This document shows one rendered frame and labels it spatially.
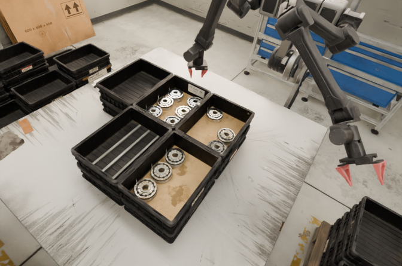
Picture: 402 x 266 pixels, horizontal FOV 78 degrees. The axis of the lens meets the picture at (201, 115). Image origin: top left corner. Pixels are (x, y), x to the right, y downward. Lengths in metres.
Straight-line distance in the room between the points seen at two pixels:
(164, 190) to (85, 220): 0.39
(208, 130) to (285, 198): 0.56
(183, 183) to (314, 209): 1.42
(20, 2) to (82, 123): 2.32
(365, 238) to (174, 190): 1.16
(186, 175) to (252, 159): 0.47
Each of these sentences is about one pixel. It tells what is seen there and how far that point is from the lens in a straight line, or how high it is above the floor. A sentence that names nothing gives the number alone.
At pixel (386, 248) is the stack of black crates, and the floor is 0.49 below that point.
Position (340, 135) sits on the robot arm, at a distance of 0.93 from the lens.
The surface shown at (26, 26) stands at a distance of 3.81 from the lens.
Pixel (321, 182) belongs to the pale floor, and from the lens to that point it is 2.58.
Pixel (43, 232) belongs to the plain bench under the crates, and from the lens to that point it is 1.39.
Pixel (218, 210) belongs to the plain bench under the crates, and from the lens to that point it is 1.33.
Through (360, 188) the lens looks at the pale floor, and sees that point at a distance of 2.75.
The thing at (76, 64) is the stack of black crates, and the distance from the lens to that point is 2.67.
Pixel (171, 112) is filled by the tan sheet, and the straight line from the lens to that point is 1.53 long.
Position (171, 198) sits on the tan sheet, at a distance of 1.19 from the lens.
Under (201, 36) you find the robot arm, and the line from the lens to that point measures 1.25.
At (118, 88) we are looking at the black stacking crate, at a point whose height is 0.83.
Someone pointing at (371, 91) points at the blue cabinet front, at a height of 0.44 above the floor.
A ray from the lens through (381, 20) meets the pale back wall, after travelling 3.78.
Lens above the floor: 1.90
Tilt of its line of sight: 44 degrees down
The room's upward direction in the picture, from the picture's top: 8 degrees clockwise
